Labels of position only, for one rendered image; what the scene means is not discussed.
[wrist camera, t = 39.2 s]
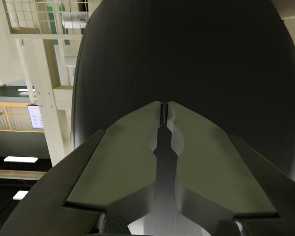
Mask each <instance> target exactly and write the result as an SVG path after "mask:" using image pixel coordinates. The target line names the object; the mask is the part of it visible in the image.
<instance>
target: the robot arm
mask: <svg viewBox="0 0 295 236"><path fill-rule="evenodd" d="M163 116H164V125H165V126H167V127H168V128H169V129H170V131H171V132H172V138H171V148H172V149H173V150H174V151H175V152H176V154H177V155H178V158H177V168H176V177H175V186H174V188H175V196H176V205H177V209H178V211H179V212H180V214H181V215H183V216H184V217H186V218H188V219H189V220H191V221H192V222H194V223H196V224H197V225H199V226H200V227H201V231H202V235H203V236H295V181H293V180H292V179H291V178H290V177H288V176H287V175H286V174H285V173H283V172H282V171H281V170H280V169H278V168H277V167H276V166H274V165H273V164H272V163H271V162H269V161H268V160H267V159H266V158H264V157H263V156H262V155H261V154H259V153H258V152H257V151H256V150H254V149H253V148H252V147H250V146H249V145H248V144H247V143H245V142H244V141H243V140H241V139H240V138H239V137H237V136H236V135H235V134H226V133H225V132H224V131H223V130H222V129H221V128H220V127H218V126H217V125H216V124H214V123H213V122H211V121H210V120H208V119H207V118H205V117H203V116H201V115H200V114H197V113H195V112H193V111H192V110H190V109H188V108H186V107H183V106H182V105H180V104H178V103H176V102H173V101H171V102H168V103H163V102H159V101H154V102H152V103H150V104H148V105H146V106H144V107H142V108H139V109H137V110H135V111H133V112H131V113H129V114H127V115H125V116H124V117H122V118H121V119H119V120H118V121H116V122H115V123H114V124H112V125H111V126H110V127H109V128H108V129H106V130H98V131H97V132H96V133H95V134H93V135H92V136H91V137H89V138H88V139H87V140H86V141H84V142H83V143H82V144H81V145H79V146H78V147H77V148H76V149H75V150H73V151H72V152H71V153H70V154H68V155H67V156H66V157H65V158H63V159H62V160H61V161H60V162H58V163H57V164H56V165H55V166H53V167H52V168H51V169H50V170H49V171H48V172H46V173H45V174H44V175H43V176H42V177H41V178H40V179H39V180H38V181H37V182H36V183H35V184H34V185H33V186H32V187H31V189H30V190H29V191H28V192H27V193H26V194H25V195H24V197H23V198H22V199H21V201H20V202H19V203H18V204H17V206H16V207H15V208H14V210H13V211H12V213H11V214H10V215H9V217H8V218H7V220H6V221H5V223H4V224H3V226H2V227H1V229H0V236H147V235H132V234H131V232H130V230H129V228H128V225H129V224H131V223H132V222H134V221H136V220H138V219H140V218H142V217H143V216H145V215H147V214H149V213H150V212H152V210H153V209H154V207H155V190H156V165H157V158H156V156H155V155H154V153H153V151H154V150H155V149H156V147H157V129H158V128H159V127H160V126H162V117H163Z"/></svg>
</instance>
